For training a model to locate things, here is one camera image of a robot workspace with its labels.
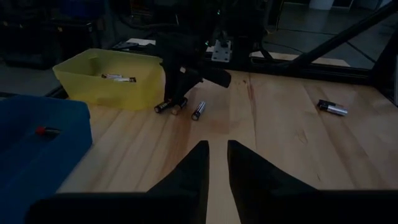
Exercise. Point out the black battery red end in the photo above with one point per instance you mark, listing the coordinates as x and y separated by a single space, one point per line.
162 107
46 130

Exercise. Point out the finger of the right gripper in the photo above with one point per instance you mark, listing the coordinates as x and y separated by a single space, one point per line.
183 91
170 91

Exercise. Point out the yellow plastic bin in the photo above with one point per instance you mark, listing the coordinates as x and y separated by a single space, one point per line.
93 90

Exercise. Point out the silver battery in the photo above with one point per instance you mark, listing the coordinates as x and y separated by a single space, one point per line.
126 79
111 76
199 110
332 108

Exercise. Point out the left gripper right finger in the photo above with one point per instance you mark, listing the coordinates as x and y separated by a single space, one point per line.
258 189

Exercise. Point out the black aluminium table frame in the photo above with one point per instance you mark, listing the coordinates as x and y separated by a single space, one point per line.
311 73

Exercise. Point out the black equipment cart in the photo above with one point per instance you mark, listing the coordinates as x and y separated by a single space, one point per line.
46 37

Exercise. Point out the grey metal mounting plate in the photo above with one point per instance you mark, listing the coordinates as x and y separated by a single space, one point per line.
221 51

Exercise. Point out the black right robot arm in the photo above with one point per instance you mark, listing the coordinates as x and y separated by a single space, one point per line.
245 25

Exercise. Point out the blue plastic bin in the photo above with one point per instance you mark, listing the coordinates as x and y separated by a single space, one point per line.
31 161

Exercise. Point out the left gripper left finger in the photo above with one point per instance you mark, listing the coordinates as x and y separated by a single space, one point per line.
186 186

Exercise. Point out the black battery copper end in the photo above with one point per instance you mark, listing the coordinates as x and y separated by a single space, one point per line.
181 104

